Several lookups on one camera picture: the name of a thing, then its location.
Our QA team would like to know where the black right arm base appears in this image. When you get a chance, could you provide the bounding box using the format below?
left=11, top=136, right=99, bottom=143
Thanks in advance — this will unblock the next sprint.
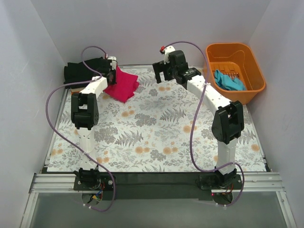
left=195, top=169, right=243, bottom=206

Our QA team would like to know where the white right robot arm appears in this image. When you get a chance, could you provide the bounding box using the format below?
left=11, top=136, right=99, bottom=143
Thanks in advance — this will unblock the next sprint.
left=152, top=46, right=244, bottom=188

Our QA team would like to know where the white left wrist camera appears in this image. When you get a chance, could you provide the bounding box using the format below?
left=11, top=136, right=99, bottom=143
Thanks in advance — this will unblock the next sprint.
left=105, top=55, right=118, bottom=70

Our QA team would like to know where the floral patterned table mat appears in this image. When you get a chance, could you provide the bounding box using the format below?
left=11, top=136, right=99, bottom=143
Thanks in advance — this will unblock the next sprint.
left=47, top=67, right=266, bottom=173

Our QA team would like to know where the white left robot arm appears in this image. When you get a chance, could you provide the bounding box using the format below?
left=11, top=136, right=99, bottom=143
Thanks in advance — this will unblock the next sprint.
left=71, top=57, right=118, bottom=190

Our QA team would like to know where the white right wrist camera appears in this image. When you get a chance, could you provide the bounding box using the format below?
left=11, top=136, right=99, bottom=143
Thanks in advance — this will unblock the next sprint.
left=160, top=45, right=175, bottom=64

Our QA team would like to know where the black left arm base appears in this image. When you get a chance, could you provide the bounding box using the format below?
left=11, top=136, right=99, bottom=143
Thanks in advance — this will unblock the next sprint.
left=73, top=168, right=114, bottom=206

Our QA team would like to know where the aluminium frame rail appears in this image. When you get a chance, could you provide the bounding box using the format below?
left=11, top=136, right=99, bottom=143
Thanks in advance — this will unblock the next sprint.
left=21, top=172, right=296, bottom=228

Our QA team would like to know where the orange plastic basket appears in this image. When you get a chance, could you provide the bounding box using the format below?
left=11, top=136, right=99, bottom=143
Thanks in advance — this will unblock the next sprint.
left=204, top=43, right=266, bottom=105

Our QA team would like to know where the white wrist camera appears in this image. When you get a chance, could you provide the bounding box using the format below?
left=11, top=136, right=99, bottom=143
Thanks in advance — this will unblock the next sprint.
left=160, top=45, right=175, bottom=64
left=105, top=55, right=118, bottom=70

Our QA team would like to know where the teal t shirt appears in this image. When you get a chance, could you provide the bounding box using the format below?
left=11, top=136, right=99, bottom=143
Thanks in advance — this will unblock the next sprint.
left=214, top=70, right=246, bottom=91

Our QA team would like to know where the folded black t shirt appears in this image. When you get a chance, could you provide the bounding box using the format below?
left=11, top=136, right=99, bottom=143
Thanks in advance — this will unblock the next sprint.
left=64, top=57, right=105, bottom=84

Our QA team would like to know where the pink t shirt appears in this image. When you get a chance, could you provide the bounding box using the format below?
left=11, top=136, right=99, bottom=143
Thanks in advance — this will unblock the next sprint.
left=104, top=67, right=139, bottom=103

